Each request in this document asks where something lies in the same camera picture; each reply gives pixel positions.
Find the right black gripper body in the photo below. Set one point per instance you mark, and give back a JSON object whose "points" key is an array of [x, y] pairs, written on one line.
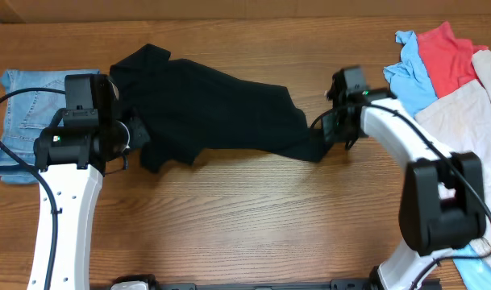
{"points": [[334, 130]]}

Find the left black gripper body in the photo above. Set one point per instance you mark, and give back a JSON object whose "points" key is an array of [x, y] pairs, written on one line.
{"points": [[139, 133]]}

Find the black t-shirt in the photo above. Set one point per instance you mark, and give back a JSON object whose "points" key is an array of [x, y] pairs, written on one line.
{"points": [[187, 107]]}

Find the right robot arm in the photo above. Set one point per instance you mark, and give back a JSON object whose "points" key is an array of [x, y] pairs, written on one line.
{"points": [[442, 206]]}

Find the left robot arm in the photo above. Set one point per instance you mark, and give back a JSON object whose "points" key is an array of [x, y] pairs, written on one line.
{"points": [[71, 156]]}

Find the light blue garment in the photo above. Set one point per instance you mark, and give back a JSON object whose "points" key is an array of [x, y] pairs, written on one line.
{"points": [[408, 79]]}

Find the folded blue denim jeans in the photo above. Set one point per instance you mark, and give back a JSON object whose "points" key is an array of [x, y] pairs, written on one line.
{"points": [[27, 114]]}

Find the red garment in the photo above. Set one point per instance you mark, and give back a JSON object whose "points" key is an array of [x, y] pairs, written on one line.
{"points": [[448, 60]]}

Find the beige garment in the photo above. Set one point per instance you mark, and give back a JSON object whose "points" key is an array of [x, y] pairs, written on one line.
{"points": [[462, 119]]}

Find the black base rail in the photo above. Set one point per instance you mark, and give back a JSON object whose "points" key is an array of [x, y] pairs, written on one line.
{"points": [[149, 282]]}

